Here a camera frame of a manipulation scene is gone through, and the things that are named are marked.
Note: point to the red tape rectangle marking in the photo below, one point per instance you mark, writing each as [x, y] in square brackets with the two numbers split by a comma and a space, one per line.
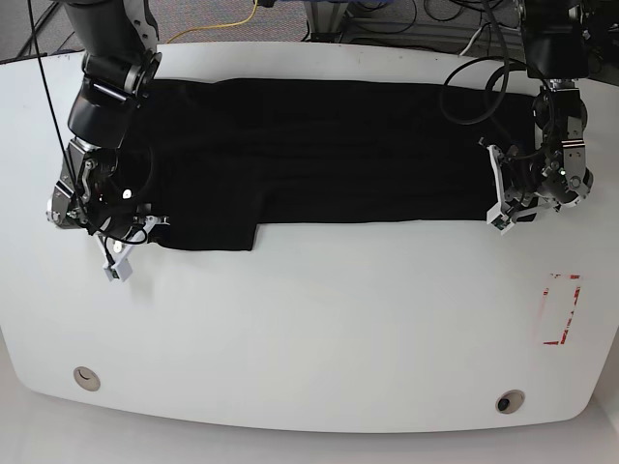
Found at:
[558, 307]

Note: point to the right table grommet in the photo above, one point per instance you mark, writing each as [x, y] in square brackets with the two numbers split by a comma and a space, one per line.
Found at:
[509, 402]

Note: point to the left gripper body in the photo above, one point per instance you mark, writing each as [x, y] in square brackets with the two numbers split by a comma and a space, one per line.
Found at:
[523, 175]

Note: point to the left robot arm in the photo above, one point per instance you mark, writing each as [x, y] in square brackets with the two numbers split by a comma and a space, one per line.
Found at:
[555, 53]

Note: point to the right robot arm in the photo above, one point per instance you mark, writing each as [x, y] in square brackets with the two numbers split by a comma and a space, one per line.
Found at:
[121, 58]

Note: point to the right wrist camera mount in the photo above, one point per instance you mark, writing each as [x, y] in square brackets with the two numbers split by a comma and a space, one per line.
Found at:
[117, 250]

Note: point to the left table grommet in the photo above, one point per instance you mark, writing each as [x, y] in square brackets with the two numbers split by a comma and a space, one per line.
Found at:
[87, 379]

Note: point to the black t-shirt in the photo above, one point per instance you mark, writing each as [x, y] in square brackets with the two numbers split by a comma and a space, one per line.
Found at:
[220, 159]

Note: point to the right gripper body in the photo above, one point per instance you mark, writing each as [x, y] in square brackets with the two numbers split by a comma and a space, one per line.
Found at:
[121, 224]

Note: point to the table grommet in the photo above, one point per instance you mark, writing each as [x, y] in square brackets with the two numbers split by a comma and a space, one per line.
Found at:
[87, 379]
[509, 402]

